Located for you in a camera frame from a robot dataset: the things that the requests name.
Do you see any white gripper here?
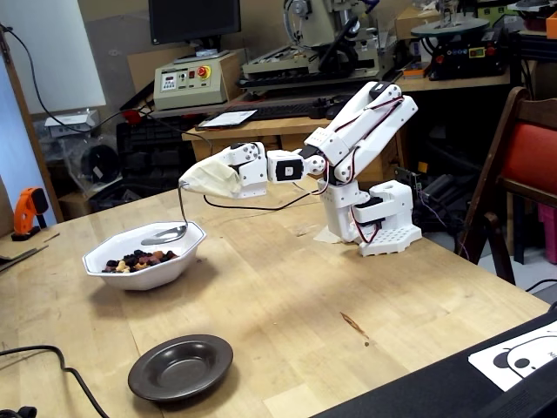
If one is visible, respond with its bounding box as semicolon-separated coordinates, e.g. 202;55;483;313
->
207;141;268;199

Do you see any bent metal spoon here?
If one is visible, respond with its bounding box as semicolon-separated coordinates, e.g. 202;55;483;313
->
140;182;190;246

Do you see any white octagonal bowl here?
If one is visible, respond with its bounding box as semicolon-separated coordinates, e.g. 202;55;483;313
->
82;220;208;292

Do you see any brown round plate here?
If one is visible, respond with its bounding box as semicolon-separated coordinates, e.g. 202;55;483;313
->
127;334;234;402

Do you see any white paper sheet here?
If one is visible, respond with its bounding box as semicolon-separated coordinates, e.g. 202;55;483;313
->
194;109;258;131

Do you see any beige cloth jaw wrap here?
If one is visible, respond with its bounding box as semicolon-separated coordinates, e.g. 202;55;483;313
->
178;156;243;199

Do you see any black keyboard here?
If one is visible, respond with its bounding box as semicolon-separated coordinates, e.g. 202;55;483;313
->
245;99;349;122

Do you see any wooden workbench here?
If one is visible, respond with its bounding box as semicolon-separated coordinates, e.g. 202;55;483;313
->
181;100;401;184

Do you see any beige control box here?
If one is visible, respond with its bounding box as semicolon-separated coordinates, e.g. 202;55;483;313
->
152;58;231;112

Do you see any beige tape piece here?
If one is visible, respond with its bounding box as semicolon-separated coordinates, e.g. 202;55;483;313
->
312;225;345;245

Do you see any black plastic crate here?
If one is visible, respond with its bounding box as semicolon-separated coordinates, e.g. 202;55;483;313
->
116;116;205;192

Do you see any black computer monitor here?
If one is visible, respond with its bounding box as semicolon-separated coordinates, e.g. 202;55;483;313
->
147;0;243;62

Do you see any plastic bag with spool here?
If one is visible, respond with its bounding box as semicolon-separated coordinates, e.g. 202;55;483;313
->
60;134;125;192

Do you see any beige milling machine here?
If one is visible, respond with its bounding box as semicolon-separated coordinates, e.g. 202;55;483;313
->
241;0;399;95

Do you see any trail mix pile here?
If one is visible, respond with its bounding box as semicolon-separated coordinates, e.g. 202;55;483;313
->
102;249;179;274

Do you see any white cardboard box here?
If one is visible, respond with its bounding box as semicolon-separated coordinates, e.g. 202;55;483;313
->
43;108;101;140

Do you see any brown cardboard box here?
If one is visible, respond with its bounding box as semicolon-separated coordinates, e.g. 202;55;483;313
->
393;3;440;40

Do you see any wooden side table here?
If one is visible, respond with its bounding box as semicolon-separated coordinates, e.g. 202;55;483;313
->
391;64;536;95

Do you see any white board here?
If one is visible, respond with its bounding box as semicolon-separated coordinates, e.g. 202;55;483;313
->
0;0;108;117

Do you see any black scroll saw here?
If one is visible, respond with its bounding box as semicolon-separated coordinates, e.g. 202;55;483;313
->
411;0;513;83

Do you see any orange black hand tool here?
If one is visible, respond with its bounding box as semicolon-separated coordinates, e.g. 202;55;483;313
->
10;186;50;242

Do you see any dark metal strip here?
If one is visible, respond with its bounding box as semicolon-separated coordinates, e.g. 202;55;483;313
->
0;244;50;273

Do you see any wooden chair red cushion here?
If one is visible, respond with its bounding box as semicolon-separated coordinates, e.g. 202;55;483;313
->
454;85;557;287

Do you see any black equipment case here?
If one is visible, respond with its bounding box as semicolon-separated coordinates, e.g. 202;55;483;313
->
311;304;557;418

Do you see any pink plastic bin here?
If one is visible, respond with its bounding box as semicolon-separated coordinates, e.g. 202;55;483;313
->
537;203;557;266

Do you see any white panda card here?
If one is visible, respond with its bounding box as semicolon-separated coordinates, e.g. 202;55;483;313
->
467;334;557;393

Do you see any long black cable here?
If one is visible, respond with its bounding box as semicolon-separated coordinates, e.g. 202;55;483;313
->
0;24;127;131

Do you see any brown wooden post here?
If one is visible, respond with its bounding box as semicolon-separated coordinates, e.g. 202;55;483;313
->
0;30;60;226

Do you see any black power cable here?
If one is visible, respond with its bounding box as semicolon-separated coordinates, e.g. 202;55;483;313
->
0;345;110;418

